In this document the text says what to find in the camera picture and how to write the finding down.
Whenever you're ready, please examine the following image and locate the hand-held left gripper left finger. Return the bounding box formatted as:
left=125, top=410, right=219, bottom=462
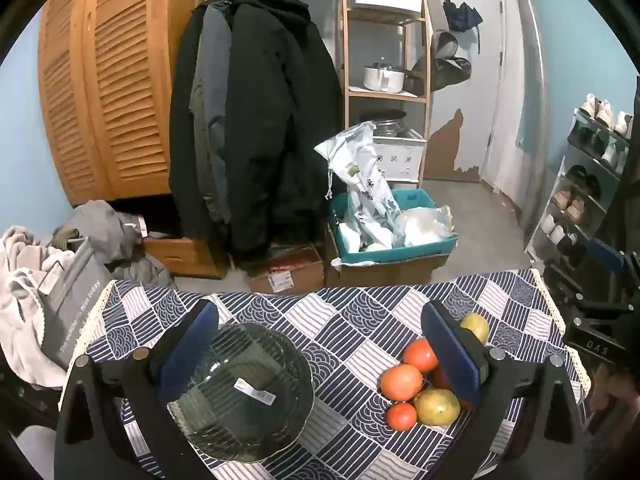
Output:
left=54, top=299, right=221, bottom=480

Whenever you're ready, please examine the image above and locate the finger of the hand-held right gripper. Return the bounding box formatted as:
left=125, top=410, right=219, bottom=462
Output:
left=544, top=238, right=632, bottom=317

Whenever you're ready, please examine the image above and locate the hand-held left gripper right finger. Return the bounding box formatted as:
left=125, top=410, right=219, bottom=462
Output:
left=420, top=300, right=586, bottom=480

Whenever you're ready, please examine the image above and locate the yellow red apple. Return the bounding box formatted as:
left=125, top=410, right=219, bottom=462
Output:
left=459, top=312, right=490, bottom=345

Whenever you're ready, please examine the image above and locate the yellow green pear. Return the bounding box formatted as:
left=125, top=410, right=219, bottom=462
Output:
left=413, top=388, right=461, bottom=427

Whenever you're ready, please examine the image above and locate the ribbed glass bowl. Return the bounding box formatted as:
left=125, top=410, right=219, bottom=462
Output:
left=167, top=322, right=316, bottom=463

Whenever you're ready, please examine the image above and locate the person's right hand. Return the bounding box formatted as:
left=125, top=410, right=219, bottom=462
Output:
left=594, top=364, right=640, bottom=417

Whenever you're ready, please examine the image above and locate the wooden drawer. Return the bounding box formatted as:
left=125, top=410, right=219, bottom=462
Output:
left=142, top=234, right=231, bottom=281

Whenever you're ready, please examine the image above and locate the blue white patterned tablecloth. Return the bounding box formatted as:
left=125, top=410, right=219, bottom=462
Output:
left=75, top=267, right=593, bottom=480

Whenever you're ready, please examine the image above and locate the large cardboard box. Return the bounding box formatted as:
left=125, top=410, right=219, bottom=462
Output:
left=324, top=225, right=451, bottom=288

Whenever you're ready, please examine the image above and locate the teal box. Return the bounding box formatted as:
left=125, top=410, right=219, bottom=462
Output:
left=330, top=189, right=458, bottom=266

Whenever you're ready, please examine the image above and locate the grey shoe rack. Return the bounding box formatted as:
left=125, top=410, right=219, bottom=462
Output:
left=524, top=107, right=636, bottom=281

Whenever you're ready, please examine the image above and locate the small cardboard box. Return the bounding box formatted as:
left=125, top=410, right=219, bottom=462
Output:
left=245, top=242, right=326, bottom=295

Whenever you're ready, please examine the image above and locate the grey tote bag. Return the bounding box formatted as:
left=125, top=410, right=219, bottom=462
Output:
left=40, top=237, right=108, bottom=368

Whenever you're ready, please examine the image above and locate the clear plastic bag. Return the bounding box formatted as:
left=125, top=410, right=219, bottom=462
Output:
left=392, top=205, right=453, bottom=248

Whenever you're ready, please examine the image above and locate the shoe rack with shoes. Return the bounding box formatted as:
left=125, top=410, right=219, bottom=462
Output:
left=542, top=92, right=635, bottom=268

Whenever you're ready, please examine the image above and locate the pile of grey clothes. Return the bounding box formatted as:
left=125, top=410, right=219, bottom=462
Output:
left=50, top=200, right=176, bottom=288

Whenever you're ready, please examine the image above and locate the white door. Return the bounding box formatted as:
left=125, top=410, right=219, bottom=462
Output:
left=477, top=0, right=551, bottom=241

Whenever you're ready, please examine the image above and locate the white blanket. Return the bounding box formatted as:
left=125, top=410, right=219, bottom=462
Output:
left=0, top=225, right=71, bottom=388

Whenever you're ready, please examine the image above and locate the white printed bag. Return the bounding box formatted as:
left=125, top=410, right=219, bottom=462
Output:
left=314, top=122, right=403, bottom=251

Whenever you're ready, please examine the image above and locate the white printed carton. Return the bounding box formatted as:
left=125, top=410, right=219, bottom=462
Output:
left=372, top=130, right=428, bottom=183

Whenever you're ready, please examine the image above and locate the steel pot with black lid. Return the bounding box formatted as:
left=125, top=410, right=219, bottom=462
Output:
left=357, top=109, right=408, bottom=138

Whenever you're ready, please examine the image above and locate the dark hanging bag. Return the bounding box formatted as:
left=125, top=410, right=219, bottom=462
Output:
left=410, top=30, right=473, bottom=93

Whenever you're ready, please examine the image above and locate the black coat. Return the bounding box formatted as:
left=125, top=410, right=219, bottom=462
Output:
left=169, top=0, right=346, bottom=266

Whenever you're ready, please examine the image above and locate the grey coat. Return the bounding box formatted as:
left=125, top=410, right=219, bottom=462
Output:
left=189, top=0, right=237, bottom=223

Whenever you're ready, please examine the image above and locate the wooden louvered wardrobe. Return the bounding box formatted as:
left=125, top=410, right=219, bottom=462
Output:
left=37, top=0, right=206, bottom=206

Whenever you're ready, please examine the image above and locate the dark blue umbrella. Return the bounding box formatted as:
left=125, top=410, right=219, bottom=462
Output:
left=442, top=0, right=483, bottom=53

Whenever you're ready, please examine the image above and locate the white cooking pot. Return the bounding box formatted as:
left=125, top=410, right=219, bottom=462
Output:
left=363, top=62, right=407, bottom=93

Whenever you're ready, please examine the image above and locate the wooden shelf rack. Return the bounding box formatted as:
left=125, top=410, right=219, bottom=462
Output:
left=340, top=0, right=433, bottom=191

